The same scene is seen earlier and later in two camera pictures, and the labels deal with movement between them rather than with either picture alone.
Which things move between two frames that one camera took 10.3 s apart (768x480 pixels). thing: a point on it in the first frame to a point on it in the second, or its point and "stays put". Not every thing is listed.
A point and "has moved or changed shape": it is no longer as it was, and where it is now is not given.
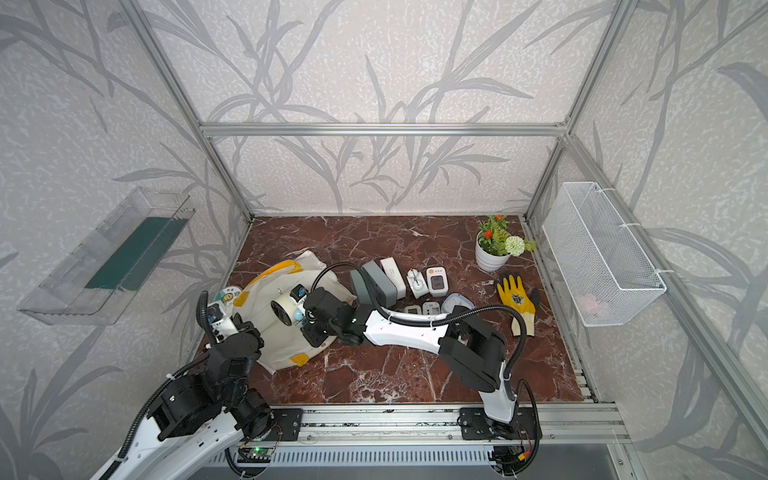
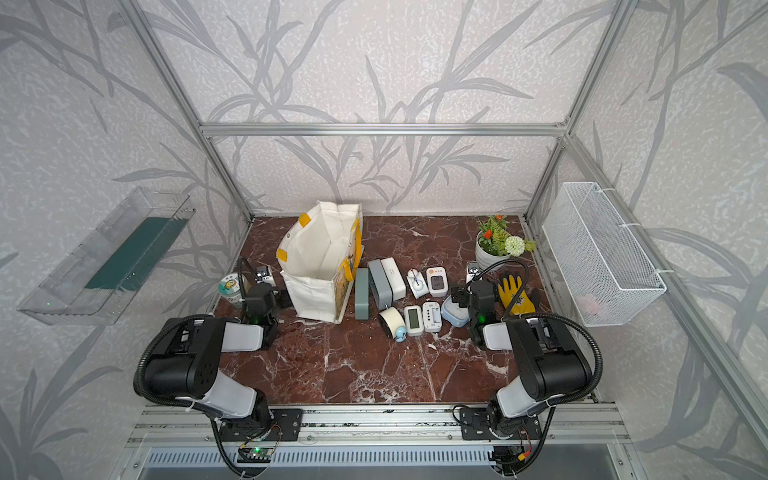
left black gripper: (247, 328) to (285, 300)
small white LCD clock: (431, 308) stays put
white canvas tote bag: (284, 347) to (318, 259)
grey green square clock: (361, 289) stays put
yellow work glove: (520, 303) stays put
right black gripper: (314, 341) to (460, 294)
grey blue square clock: (384, 292) stays put
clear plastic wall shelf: (94, 279) stays put
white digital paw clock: (437, 280) stays put
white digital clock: (396, 276) stays put
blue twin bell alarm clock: (288, 311) has moved or changed shape
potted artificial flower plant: (494, 244) stays put
